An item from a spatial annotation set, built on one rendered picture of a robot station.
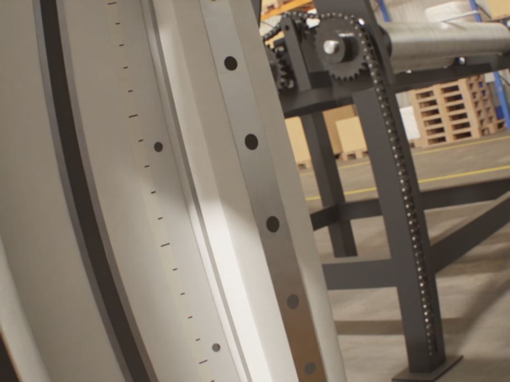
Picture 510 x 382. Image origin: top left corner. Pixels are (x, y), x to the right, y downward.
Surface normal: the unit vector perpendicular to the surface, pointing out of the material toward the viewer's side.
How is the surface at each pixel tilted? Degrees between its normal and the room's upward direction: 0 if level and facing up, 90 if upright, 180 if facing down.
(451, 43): 110
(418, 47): 121
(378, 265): 90
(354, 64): 90
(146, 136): 90
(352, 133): 90
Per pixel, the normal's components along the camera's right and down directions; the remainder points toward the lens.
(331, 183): 0.62, -0.11
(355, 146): -0.75, 0.23
